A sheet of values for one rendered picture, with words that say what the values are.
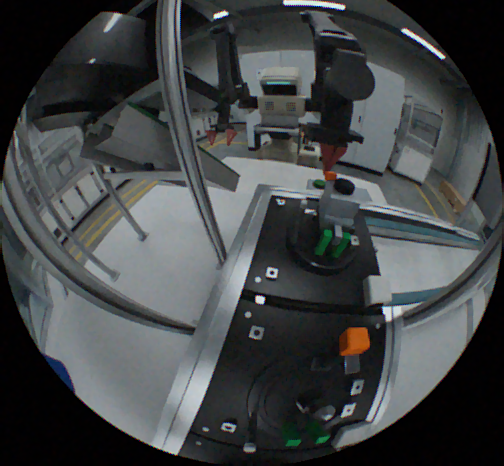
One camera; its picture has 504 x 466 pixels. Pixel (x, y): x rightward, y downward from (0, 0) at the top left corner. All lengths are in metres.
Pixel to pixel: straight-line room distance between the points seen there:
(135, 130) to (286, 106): 0.81
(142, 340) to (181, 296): 0.15
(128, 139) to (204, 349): 0.28
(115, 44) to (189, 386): 0.40
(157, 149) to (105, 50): 0.14
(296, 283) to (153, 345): 0.33
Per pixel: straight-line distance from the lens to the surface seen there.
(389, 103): 3.49
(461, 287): 0.27
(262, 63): 3.46
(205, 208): 0.22
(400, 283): 0.43
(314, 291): 0.24
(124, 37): 0.21
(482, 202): 0.22
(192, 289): 0.38
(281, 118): 0.90
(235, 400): 0.24
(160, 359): 0.40
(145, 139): 0.19
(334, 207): 0.20
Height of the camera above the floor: 1.19
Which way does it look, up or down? 43 degrees down
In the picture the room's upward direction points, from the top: 4 degrees counter-clockwise
